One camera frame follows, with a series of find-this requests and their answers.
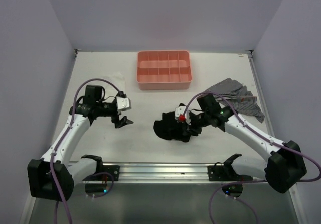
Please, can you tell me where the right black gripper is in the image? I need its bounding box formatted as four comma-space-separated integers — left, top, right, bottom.
183, 110, 211, 135

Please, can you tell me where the black underwear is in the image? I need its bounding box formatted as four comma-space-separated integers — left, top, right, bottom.
153, 111, 188, 141

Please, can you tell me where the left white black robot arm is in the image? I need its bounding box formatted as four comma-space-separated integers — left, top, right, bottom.
27, 85, 133, 202

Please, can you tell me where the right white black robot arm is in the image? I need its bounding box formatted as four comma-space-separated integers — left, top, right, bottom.
174, 94, 307, 193

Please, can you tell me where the white underwear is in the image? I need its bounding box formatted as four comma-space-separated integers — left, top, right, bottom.
99, 72, 125, 96

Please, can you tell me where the grey striped underwear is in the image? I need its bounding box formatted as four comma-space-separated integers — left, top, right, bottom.
206, 78, 265, 123

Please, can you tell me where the pink divided plastic tray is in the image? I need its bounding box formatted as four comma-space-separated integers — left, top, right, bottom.
136, 50, 192, 90

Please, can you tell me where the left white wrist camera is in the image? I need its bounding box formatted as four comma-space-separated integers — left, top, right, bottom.
116, 96, 131, 111

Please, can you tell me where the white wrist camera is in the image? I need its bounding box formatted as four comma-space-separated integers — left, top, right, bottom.
116, 96, 131, 111
174, 103, 191, 125

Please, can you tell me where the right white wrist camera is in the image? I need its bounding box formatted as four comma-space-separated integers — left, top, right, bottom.
174, 103, 191, 125

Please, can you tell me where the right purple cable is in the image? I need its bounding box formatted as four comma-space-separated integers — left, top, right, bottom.
184, 92, 321, 224

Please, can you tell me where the purple cable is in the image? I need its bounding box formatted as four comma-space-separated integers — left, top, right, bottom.
50, 78, 125, 224
184, 92, 321, 224

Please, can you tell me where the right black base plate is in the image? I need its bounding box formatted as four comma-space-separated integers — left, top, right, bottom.
207, 162, 253, 182

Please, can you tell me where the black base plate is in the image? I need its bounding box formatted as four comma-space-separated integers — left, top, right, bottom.
207, 162, 253, 182
84, 165, 120, 182

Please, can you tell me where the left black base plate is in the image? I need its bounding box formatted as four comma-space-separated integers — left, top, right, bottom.
84, 165, 120, 182

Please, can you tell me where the aluminium mounting rail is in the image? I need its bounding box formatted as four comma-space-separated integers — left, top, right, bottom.
54, 158, 266, 186

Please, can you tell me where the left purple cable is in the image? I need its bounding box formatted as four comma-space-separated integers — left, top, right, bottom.
50, 78, 125, 224

